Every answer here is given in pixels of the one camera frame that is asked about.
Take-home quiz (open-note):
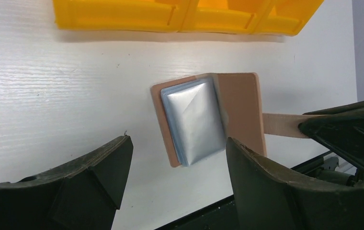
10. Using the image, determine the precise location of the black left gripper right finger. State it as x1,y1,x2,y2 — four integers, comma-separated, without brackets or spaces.
226,138,364,230

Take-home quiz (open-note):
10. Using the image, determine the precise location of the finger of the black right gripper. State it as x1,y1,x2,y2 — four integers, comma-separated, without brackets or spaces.
298,101,364,172

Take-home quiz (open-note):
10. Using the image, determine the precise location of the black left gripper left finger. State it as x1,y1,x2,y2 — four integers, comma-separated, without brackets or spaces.
0,135,134,230

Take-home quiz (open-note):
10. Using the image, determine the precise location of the tan leather card holder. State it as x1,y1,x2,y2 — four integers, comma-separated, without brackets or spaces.
150,72,320,168

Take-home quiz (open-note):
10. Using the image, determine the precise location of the yellow three-compartment plastic bin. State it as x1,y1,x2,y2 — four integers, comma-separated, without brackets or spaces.
53,0,322,36

